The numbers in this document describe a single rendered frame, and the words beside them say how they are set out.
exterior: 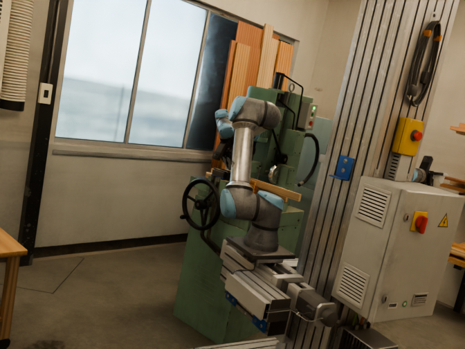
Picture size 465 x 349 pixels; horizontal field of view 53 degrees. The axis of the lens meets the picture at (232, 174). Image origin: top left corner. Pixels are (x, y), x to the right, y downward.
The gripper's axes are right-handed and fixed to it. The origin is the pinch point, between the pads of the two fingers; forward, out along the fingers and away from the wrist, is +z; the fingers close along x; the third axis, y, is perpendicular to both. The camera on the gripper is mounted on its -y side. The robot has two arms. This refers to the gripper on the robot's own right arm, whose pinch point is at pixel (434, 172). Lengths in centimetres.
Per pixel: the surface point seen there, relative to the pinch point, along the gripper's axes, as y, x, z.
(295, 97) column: -36, -76, -31
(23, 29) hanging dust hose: -59, -191, -148
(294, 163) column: 4, -82, -16
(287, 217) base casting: 37, -75, -27
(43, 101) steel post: -20, -204, -127
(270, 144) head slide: -7, -83, -40
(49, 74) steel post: -38, -203, -125
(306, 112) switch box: -28, -73, -22
